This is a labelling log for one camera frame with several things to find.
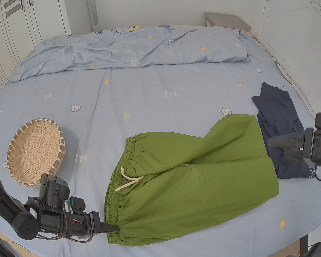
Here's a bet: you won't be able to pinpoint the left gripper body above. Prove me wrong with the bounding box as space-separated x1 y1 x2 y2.
60 210 101 238

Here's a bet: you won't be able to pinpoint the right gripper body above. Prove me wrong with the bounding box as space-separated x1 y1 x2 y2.
303 127 321 171

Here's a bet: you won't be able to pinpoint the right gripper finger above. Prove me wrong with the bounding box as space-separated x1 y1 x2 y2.
267 133 305 149
282 147 306 160

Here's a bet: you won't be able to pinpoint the green shorts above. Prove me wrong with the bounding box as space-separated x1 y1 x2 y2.
104 114 280 247

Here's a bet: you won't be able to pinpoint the dark blue garment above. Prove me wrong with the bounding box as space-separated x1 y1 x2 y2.
251 81 315 180

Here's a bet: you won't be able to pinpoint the round woven basket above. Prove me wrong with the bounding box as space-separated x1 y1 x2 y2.
7 118 66 187

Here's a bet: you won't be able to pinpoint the bed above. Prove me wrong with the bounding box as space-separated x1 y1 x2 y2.
0 0 321 257

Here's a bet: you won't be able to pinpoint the grey bedside table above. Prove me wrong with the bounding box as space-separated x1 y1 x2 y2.
204 12 250 32

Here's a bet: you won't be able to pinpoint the pale blue quilt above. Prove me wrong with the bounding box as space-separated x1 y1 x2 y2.
5 24 252 84

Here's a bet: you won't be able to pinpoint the white wardrobe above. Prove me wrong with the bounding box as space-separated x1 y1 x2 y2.
0 0 71 90

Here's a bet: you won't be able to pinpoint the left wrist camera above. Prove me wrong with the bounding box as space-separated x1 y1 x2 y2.
68 196 86 213

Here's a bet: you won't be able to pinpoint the white wall pipe casing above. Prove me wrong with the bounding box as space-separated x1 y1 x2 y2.
84 0 99 27

